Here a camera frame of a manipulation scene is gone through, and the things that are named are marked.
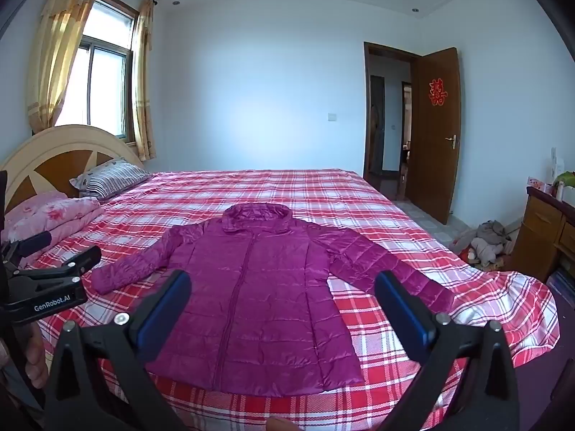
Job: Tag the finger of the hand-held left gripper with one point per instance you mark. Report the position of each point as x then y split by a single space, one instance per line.
85 258
36 242

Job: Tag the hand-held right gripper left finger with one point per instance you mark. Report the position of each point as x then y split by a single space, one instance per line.
164 318

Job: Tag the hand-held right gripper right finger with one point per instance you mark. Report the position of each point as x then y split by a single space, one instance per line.
402 318

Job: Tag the purple quilted down jacket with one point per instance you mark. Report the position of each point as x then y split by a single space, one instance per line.
269 301

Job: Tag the pile of grey clothes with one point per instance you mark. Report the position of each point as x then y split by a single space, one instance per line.
489 238

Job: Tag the person's left hand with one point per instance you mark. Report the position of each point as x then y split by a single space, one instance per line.
36 359

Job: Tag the pink floral folded quilt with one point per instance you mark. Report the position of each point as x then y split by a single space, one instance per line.
54 215

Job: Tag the striped pillow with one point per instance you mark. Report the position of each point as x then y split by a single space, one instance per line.
112 179

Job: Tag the cream and brown wooden headboard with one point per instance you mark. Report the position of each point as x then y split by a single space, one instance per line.
63 143

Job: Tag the wooden cabinet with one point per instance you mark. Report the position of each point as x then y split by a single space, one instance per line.
539 229

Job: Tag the brown wooden door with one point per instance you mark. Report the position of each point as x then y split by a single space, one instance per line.
431 152

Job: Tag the bed with red plaid sheet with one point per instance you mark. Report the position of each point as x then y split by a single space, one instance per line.
292 188

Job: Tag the wide yellow curtain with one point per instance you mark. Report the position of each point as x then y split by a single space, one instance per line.
58 54

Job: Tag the narrow yellow curtain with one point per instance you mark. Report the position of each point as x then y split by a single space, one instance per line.
143 76

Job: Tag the small pink box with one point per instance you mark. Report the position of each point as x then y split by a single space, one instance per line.
537 183

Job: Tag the green object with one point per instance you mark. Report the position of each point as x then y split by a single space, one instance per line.
565 179

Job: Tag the red paper door decoration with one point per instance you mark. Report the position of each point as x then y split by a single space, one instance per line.
438 92

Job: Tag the brown door frame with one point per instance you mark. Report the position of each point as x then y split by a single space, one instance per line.
366 112

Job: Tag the white wall switch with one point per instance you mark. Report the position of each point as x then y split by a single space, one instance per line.
332 117

